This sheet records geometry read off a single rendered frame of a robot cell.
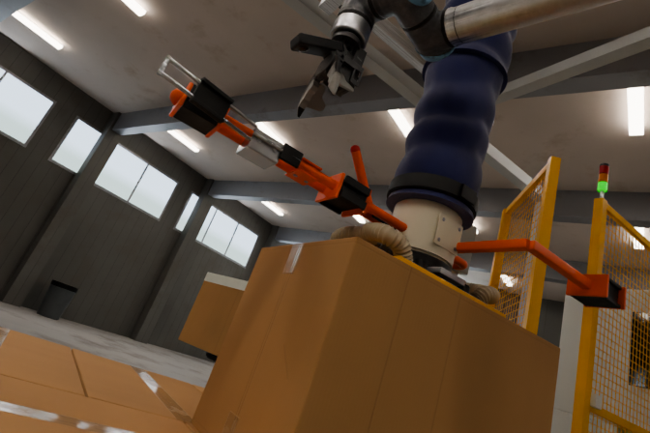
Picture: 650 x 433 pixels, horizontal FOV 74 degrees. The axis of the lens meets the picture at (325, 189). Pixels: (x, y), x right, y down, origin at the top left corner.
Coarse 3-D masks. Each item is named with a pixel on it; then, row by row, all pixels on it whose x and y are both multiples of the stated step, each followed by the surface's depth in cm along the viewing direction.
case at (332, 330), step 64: (320, 256) 78; (384, 256) 73; (256, 320) 87; (320, 320) 68; (384, 320) 71; (448, 320) 79; (256, 384) 75; (320, 384) 63; (384, 384) 69; (448, 384) 76; (512, 384) 85
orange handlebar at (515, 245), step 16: (176, 96) 76; (224, 128) 83; (240, 128) 80; (240, 144) 85; (304, 160) 88; (288, 176) 91; (304, 176) 88; (320, 176) 89; (368, 208) 94; (400, 224) 98; (496, 240) 91; (512, 240) 88; (528, 240) 86; (544, 256) 86; (560, 272) 90; (576, 272) 91
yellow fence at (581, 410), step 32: (608, 224) 247; (608, 256) 240; (640, 256) 261; (640, 288) 255; (608, 320) 230; (640, 352) 243; (576, 384) 209; (608, 384) 220; (576, 416) 202; (608, 416) 214; (640, 416) 232
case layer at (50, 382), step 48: (0, 336) 107; (0, 384) 69; (48, 384) 79; (96, 384) 94; (144, 384) 115; (0, 432) 50; (48, 432) 56; (96, 432) 63; (144, 432) 71; (192, 432) 84
